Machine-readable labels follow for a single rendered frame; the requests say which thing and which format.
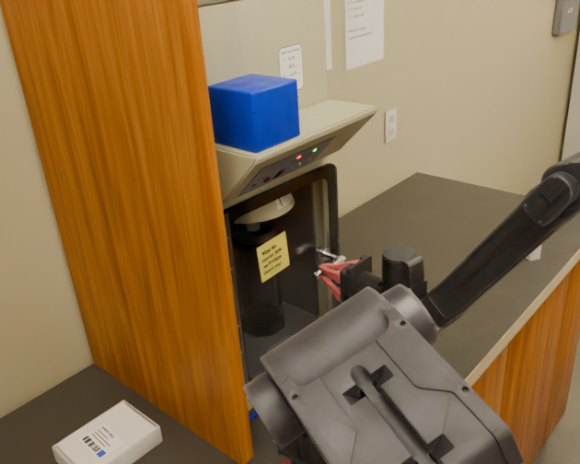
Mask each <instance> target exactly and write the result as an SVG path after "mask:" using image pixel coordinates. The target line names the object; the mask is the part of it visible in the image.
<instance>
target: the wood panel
mask: <svg viewBox="0 0 580 464"><path fill-rule="evenodd" d="M0 6H1V9H2V13H3V17H4V21H5V23H6V30H7V34H8V38H9V41H10V44H11V48H12V52H13V55H14V59H15V62H16V66H17V72H18V76H19V80H20V83H21V86H22V90H23V94H24V98H25V101H26V104H27V108H28V112H29V118H30V122H31V125H32V129H33V132H34V136H35V140H36V144H37V147H38V150H39V154H40V158H41V164H42V167H43V171H44V175H45V179H46V182H47V185H48V189H49V193H50V196H51V200H52V206H53V210H54V213H55V217H56V221H57V225H58V227H59V231H60V235H61V239H62V242H63V246H64V252H65V256H66V259H67V263H68V267H69V270H70V273H71V277H72V281H73V285H74V289H75V294H76V298H77V302H78V305H79V308H80V312H81V316H82V320H83V323H84V327H85V330H86V334H87V340H88V344H89V348H90V351H91V354H92V358H93V362H94V364H95V365H97V366H99V367H100V368H102V369H103V370H104V371H106V372H107V373H109V374H110V375H112V376H113V377H115V378H116V379H118V380H119V381H121V383H123V384H124V385H126V386H127V387H128V388H130V389H132V390H133V391H135V392H136V393H138V394H139V395H140V396H142V397H143V398H145V399H146V400H148V401H149V402H151V403H152V404H154V405H155V406H157V407H158V408H159V409H160V410H161V411H163V412H165V413H166V414H168V415H169V416H171V417H172V418H173V419H175V420H176V421H178V422H179V423H181V424H182V425H184V426H185V427H187V428H188V429H190V430H191V431H193V432H194V433H195V434H197V435H198V436H199V437H201V438H202V439H204V440H205V441H206V442H208V443H209V444H211V445H212V446H214V447H216V448H217V449H218V450H220V451H221V452H223V453H224V454H226V455H227V456H228V457H230V458H232V459H233V460H235V461H236V462H237V463H238V464H246V463H247V462H248V461H249V460H250V459H251V458H253V457H254V456H253V448H252V441H251V433H250V426H249V412H248V404H247V397H246V393H245V391H244V389H243V388H244V386H245V381H244V374H243V366H242V359H241V351H240V344H239V337H238V323H237V315H236V308H235V300H234V293H233V285H232V278H231V271H230V263H229V256H228V248H227V241H226V226H225V218H224V211H223V204H222V196H221V189H220V181H219V174H218V166H217V159H216V152H215V138H214V130H213V123H212V115H211V108H210V100H209V93H208V86H207V78H206V70H205V62H204V55H203V41H202V33H201V26H200V19H199V11H198V4H197V0H0Z"/></svg>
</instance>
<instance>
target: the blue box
mask: <svg viewBox="0 0 580 464"><path fill-rule="evenodd" d="M208 93H209V100H210V108H211V115H212V123H213V130H214V138H215V143H216V144H220V145H227V146H231V147H235V148H239V149H243V150H247V151H250V152H255V153H259V152H261V151H263V150H266V149H268V148H271V147H273V146H275V145H279V144H281V143H283V142H285V141H288V140H290V139H293V138H295V137H298V136H299V135H300V128H299V112H298V98H299V96H298V95H297V81H296V79H292V78H284V77H277V76H269V75H256V74H249V75H244V76H240V77H237V78H233V79H230V80H227V81H224V82H220V83H217V84H213V85H211V86H208Z"/></svg>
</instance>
